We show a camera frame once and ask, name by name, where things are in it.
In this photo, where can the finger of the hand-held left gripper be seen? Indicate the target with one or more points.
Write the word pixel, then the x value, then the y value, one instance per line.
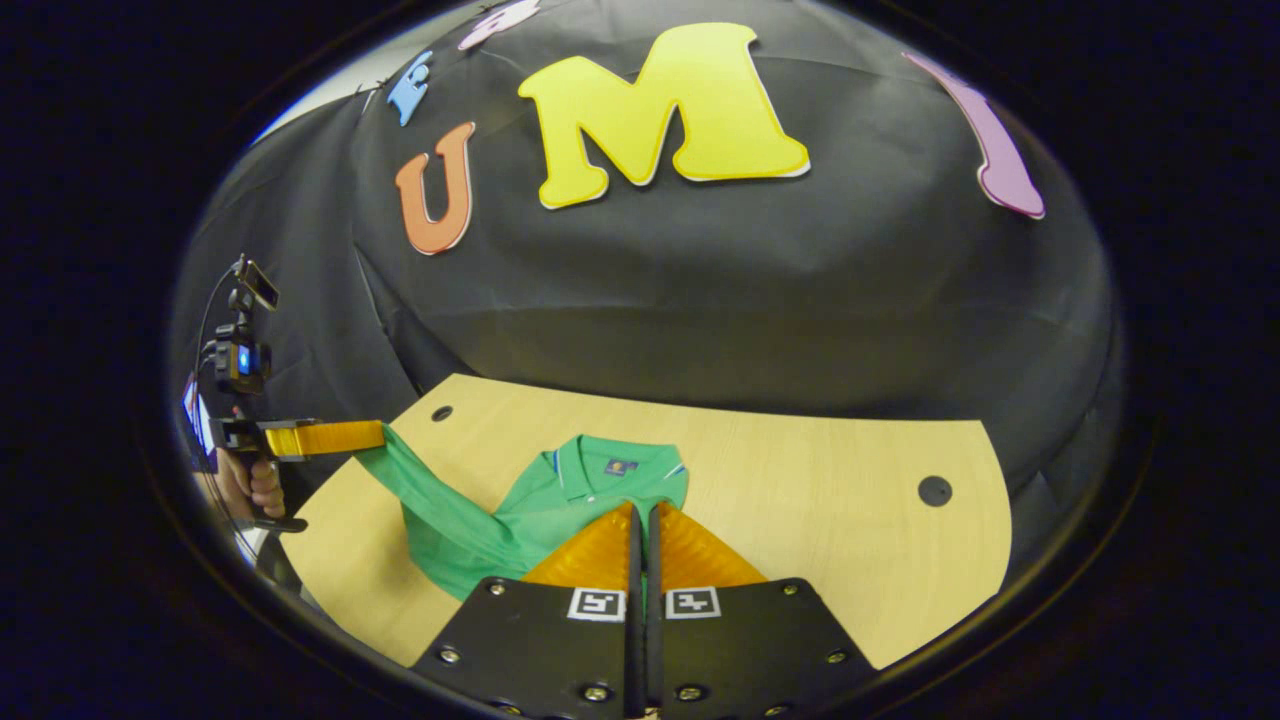
pixel 330 438

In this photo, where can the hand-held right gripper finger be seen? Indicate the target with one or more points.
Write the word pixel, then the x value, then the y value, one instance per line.
pixel 636 650
pixel 653 650

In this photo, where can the green T-shirt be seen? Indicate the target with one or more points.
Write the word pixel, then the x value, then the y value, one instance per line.
pixel 560 500

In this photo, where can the black backdrop cloth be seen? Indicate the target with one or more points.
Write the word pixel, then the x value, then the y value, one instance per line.
pixel 700 300

